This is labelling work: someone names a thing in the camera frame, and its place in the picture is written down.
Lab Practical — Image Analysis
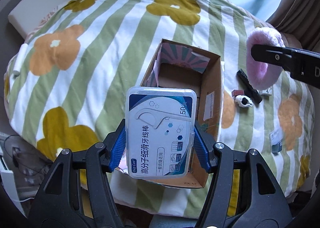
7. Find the pink fluffy sock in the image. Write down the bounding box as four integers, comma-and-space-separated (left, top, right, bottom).
246, 27, 285, 90

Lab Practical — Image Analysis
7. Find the small tissue pack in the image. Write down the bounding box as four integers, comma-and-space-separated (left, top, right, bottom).
259, 87, 272, 97

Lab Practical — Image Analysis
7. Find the black roll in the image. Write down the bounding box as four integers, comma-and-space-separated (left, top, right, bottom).
236, 69, 262, 104

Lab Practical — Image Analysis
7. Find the black white sock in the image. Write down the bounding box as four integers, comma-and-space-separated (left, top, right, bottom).
234, 95, 253, 108

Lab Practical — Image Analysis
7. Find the red lip gloss tube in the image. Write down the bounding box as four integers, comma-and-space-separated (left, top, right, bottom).
232, 90, 245, 97

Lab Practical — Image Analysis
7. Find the dental floss pick box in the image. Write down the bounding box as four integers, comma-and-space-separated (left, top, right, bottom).
125, 86, 197, 180

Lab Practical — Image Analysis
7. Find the clear plastic blister tray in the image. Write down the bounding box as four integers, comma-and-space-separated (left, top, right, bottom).
269, 128, 283, 146

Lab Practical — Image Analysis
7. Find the right brown curtain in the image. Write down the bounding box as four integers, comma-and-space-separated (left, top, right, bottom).
268, 0, 319, 52

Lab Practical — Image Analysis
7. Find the floral striped blanket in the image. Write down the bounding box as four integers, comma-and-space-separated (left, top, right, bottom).
3, 0, 316, 218

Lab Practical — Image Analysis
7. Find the open cardboard box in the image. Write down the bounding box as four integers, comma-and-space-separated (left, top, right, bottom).
139, 38, 223, 189

